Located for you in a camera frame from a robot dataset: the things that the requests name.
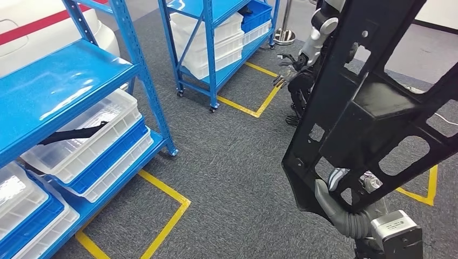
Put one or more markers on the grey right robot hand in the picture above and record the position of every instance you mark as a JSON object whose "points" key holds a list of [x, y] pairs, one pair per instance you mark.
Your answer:
{"points": [[325, 200]]}

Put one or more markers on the long black plastic part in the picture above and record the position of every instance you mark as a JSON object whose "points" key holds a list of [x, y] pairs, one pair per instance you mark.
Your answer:
{"points": [[375, 118]]}

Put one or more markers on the blue steel shelf rack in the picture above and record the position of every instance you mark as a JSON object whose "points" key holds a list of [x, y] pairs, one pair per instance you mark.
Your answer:
{"points": [[53, 89], [211, 53]]}

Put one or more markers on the background humanoid robot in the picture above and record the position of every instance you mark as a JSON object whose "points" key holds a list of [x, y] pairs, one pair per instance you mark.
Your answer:
{"points": [[315, 39]]}

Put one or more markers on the white car body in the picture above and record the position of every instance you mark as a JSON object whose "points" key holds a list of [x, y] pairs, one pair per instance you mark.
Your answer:
{"points": [[21, 53]]}

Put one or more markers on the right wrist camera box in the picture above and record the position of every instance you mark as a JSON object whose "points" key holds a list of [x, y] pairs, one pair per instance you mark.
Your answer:
{"points": [[397, 236]]}

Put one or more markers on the chrome stanchion post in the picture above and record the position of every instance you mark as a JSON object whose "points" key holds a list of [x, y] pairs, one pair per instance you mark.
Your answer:
{"points": [[284, 35]]}

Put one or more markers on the black curved bracket part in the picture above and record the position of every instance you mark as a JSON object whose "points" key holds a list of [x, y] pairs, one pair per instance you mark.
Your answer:
{"points": [[71, 134]]}

